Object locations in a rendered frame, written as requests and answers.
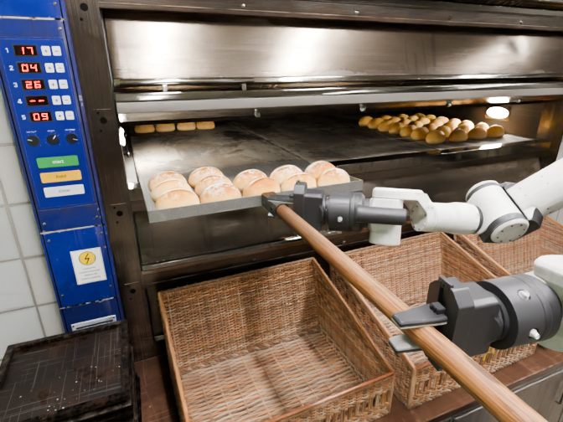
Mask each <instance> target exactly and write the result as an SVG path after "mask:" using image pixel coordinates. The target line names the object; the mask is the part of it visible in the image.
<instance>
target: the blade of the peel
mask: <svg viewBox="0 0 563 422"><path fill-rule="evenodd" d="M312 163H313V162H308V161H306V160H304V159H301V160H293V161H285V162H272V163H264V164H256V165H249V166H241V167H227V168H220V169H219V170H220V171H221V172H222V173H223V175H224V176H225V177H227V178H228V179H229V180H230V181H231V183H232V185H233V182H234V179H235V177H236V176H237V175H238V174H239V173H241V172H244V171H245V170H249V169H256V170H259V171H261V172H263V173H265V175H266V176H267V177H268V178H269V177H270V176H271V174H272V173H273V172H274V171H275V170H276V169H277V168H279V167H281V166H284V165H293V166H295V167H298V168H299V169H301V171H302V172H305V171H306V169H307V167H308V166H310V165H311V164H312ZM191 173H192V172H182V173H180V174H181V175H183V176H184V178H185V179H186V181H187V184H188V185H189V176H190V174H191ZM151 178H152V177H144V178H139V180H140V184H141V187H142V194H143V197H144V201H145V204H146V209H147V215H148V218H149V223H156V222H161V221H167V220H172V219H182V218H187V217H193V216H199V215H205V214H214V213H220V212H225V211H231V210H237V209H242V208H252V207H258V206H262V203H261V195H256V196H250V197H243V193H240V195H241V198H232V199H226V200H220V201H214V202H208V203H198V204H192V205H186V206H180V207H174V208H163V209H157V210H156V208H155V204H156V203H154V202H153V200H152V198H151V191H150V190H149V188H148V184H149V181H150V179H151ZM349 179H350V182H347V183H336V184H331V185H325V186H319V187H313V188H311V189H323V190H324V191H325V195H324V196H328V195H330V194H331V191H339V192H354V191H359V190H363V180H361V179H358V178H354V177H351V176H349ZM189 186H190V185H189ZM190 187H191V186H190ZM191 189H192V191H193V192H194V193H195V188H192V187H191ZM292 193H293V190H290V191H284V192H282V191H280V192H278V193H277V194H278V195H290V194H292ZM195 194H196V193H195ZM196 195H197V194H196Z"/></svg>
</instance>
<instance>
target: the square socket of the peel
mask: <svg viewBox="0 0 563 422"><path fill-rule="evenodd" d="M269 195H278V194H277V193H275V192H274V191H272V192H266V193H262V194H261V203H262V206H263V207H264V208H265V209H266V210H267V211H268V212H270V213H271V214H272V215H273V216H274V217H275V218H279V217H278V216H277V215H276V209H277V208H278V207H279V206H280V205H282V204H285V205H286V206H287V207H288V203H277V202H270V201H267V198H268V197H269ZM288 208H289V207H288Z"/></svg>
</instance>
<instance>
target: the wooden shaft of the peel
mask: <svg viewBox="0 0 563 422"><path fill-rule="evenodd" d="M276 215H277V216H278V217H279V218H280V219H282V220H283V221H284V222H285V223H286V224H287V225H288V226H289V227H290V228H291V229H292V230H294V231H295V232H296V233H297V234H298V235H299V236H300V237H301V238H302V239H303V240H304V241H305V242H307V243H308V244H309V245H310V246H311V247H312V248H313V249H314V250H315V251H316V252H317V253H319V254H320V255H321V256H322V257H323V258H324V259H325V260H326V261H327V262H328V263H329V264H330V265H331V266H332V267H333V268H334V269H335V270H336V271H337V272H338V273H339V274H340V275H341V276H343V277H344V278H345V279H346V280H347V281H348V282H349V283H350V284H351V285H352V286H353V287H355V288H356V289H357V290H358V291H359V292H360V293H361V294H362V295H363V296H364V297H365V298H366V299H368V300H369V301H370V302H371V303H372V304H373V305H374V306H375V307H376V308H377V309H378V310H380V311H381V312H382V313H383V314H384V315H385V316H386V317H387V318H388V319H389V320H390V321H391V322H393V321H392V320H391V318H392V314H394V313H397V312H400V311H405V310H408V309H411V308H410V307H408V306H407V305H406V304H405V303H404V302H403V301H402V300H401V299H399V298H398V297H397V296H395V295H394V294H393V293H392V292H391V291H389V290H388V289H387V288H386V287H384V286H383V285H382V284H381V283H379V282H378V281H377V280H376V279H375V278H374V277H373V276H372V275H370V274H369V273H368V272H367V271H365V270H364V269H363V268H362V267H360V266H359V265H358V264H356V263H355V262H354V261H353V260H351V259H350V258H349V257H348V256H347V255H346V254H345V253H344V252H343V251H341V250H340V249H339V248H337V247H336V246H335V245H334V244H332V243H331V242H330V241H329V240H328V239H326V238H325V237H324V236H323V235H321V234H320V233H319V232H318V231H317V230H315V228H313V227H312V226H311V225H310V224H308V223H307V222H306V221H305V220H304V219H302V218H301V217H300V216H298V215H297V214H296V213H295V212H293V211H292V210H291V209H290V208H288V207H287V206H286V205H285V204H282V205H280V206H279V207H278V208H277V209H276ZM393 323H394V322H393ZM394 324H395V323H394ZM400 330H401V331H402V332H403V333H404V334H405V335H406V336H408V338H409V339H410V340H411V341H413V343H415V344H416V345H417V346H418V347H419V348H420V349H421V350H422V351H423V352H424V353H425V354H426V355H427V356H429V357H430V358H431V359H432V360H433V361H434V362H435V363H436V364H437V365H438V366H439V367H440V368H442V369H443V370H444V371H445V372H446V373H447V374H448V375H449V376H450V377H451V378H453V379H454V380H455V381H456V382H457V383H458V384H459V385H460V386H461V387H462V388H463V389H464V390H466V391H467V392H468V393H469V394H470V395H471V396H472V397H473V398H474V399H475V400H476V401H478V402H479V403H480V404H481V405H482V406H483V407H484V408H485V409H486V410H487V411H488V412H489V413H490V414H491V415H492V416H493V417H494V418H495V419H496V420H497V421H498V422H548V421H547V420H546V419H544V418H543V417H542V416H541V415H540V414H538V413H537V412H536V411H535V410H533V409H532V408H531V407H529V406H528V405H527V404H526V403H525V402H524V401H523V400H522V399H520V398H519V397H518V396H517V395H516V394H514V393H513V392H512V391H510V390H509V389H508V388H507V387H505V386H504V385H503V384H502V383H500V382H499V381H498V380H497V379H496V378H495V377H494V376H493V375H491V374H490V373H489V372H488V371H486V370H485V369H484V368H483V367H481V366H480V365H479V364H478V363H476V362H475V361H474V360H473V359H471V358H470V357H469V356H468V355H467V354H466V353H465V352H464V351H462V350H461V349H460V348H459V347H457V346H456V345H455V344H454V343H452V342H451V341H450V340H449V339H447V338H446V337H445V336H444V335H442V334H441V333H440V332H439V331H438V330H437V329H436V328H435V327H433V326H431V327H416V328H407V329H400Z"/></svg>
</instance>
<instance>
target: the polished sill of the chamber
mask: <svg viewBox="0 0 563 422"><path fill-rule="evenodd" d="M550 144H551V142H550V141H545V140H540V139H538V140H529V141H521V142H506V143H499V144H491V145H482V146H475V147H459V148H452V149H443V150H435V151H428V152H413V153H405V154H396V155H389V156H381V157H366V158H358V159H349V160H342V161H334V162H329V163H331V164H333V165H334V166H335V168H339V169H342V170H344V171H345V172H346V173H347V174H348V175H350V174H357V173H364V172H377V171H384V170H390V169H397V168H404V167H417V166H425V165H432V164H438V163H445V162H458V161H465V160H472V159H479V158H485V157H498V156H505V155H512V154H519V153H526V152H539V151H546V150H550ZM127 186H128V192H129V198H130V202H134V201H141V200H144V197H143V194H142V187H141V184H140V182H138V183H128V184H127Z"/></svg>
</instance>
